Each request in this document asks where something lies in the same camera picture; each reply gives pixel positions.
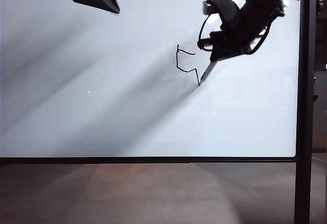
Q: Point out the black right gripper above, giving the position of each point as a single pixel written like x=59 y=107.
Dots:
x=240 y=27

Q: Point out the marker pen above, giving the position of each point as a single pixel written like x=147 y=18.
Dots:
x=206 y=73

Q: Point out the white glossy whiteboard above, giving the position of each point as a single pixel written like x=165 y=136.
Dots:
x=107 y=101

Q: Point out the black whiteboard stand upright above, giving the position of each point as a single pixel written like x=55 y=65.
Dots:
x=304 y=106

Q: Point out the black stand knob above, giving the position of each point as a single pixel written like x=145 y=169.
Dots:
x=320 y=6

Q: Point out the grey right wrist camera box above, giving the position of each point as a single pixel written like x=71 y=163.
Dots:
x=207 y=7

